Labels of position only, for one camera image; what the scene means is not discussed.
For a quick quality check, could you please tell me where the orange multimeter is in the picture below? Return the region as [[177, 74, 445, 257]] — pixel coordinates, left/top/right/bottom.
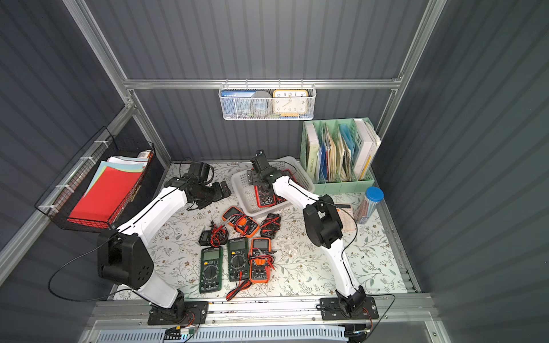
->
[[249, 237, 273, 284]]

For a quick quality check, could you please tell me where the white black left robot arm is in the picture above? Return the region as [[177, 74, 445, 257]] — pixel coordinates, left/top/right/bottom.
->
[[97, 177, 231, 309]]

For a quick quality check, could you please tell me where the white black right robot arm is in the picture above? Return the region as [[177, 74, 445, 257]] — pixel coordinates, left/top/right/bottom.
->
[[252, 162, 366, 316]]

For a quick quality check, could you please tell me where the white plastic perforated basket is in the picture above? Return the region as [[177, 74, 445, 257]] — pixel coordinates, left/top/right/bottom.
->
[[230, 156, 316, 218]]

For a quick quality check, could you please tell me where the tiny black multimeter left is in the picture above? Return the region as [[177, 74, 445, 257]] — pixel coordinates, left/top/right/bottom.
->
[[198, 229, 228, 247]]

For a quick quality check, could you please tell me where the small black multimeter with leads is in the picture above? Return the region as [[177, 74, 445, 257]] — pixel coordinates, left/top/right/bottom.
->
[[260, 213, 282, 240]]

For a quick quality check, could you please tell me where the orange multimeter lying diagonal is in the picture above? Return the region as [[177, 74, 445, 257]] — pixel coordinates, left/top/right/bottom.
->
[[222, 206, 260, 238]]

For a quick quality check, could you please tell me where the dark green multimeter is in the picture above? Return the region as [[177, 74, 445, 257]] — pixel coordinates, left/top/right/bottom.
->
[[227, 237, 250, 282], [199, 247, 223, 294]]

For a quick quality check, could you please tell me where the dark green multimeter left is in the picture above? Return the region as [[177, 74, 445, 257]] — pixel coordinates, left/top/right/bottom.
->
[[199, 247, 223, 294]]

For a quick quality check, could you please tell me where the grey tape roll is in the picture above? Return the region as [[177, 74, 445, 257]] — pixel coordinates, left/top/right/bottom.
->
[[249, 91, 272, 117]]

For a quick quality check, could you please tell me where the yellow analog clock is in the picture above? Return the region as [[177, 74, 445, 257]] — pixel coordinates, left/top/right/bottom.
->
[[272, 89, 309, 117]]

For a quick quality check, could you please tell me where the green desktop file organizer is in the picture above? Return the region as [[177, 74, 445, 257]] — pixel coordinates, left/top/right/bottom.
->
[[300, 119, 373, 195]]

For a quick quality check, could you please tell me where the pink calculator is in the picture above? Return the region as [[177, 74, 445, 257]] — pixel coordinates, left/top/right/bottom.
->
[[336, 204, 356, 232]]

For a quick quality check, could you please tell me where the red paper folder stack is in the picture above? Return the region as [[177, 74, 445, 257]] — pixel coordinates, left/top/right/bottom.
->
[[67, 161, 144, 229]]

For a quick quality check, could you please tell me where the white book in organizer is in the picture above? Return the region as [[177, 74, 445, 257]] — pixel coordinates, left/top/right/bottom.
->
[[351, 119, 381, 180]]

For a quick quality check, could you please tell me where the blue lid clear jar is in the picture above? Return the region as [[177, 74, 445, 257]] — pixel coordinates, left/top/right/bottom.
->
[[355, 187, 385, 224]]

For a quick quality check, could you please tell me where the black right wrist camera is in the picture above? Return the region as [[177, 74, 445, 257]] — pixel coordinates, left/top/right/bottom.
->
[[250, 149, 271, 173]]

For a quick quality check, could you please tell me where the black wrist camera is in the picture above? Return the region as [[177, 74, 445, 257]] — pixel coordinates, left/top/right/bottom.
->
[[186, 161, 214, 184], [250, 149, 271, 173]]

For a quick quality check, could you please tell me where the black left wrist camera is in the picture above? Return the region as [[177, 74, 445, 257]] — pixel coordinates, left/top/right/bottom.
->
[[186, 161, 214, 184]]

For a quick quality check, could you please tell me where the blue box in wall basket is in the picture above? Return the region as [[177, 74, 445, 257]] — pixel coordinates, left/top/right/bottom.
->
[[220, 90, 256, 120]]

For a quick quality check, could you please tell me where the white wire wall basket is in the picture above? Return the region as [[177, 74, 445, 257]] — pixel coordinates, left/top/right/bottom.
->
[[218, 82, 317, 121]]

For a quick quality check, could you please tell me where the black wire wall tray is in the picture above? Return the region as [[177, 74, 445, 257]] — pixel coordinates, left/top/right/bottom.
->
[[35, 129, 155, 232]]

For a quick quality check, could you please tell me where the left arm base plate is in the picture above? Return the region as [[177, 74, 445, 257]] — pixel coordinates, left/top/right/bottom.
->
[[147, 301, 209, 326]]

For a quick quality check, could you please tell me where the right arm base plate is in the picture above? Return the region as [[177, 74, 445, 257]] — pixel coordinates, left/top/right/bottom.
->
[[316, 297, 380, 321]]

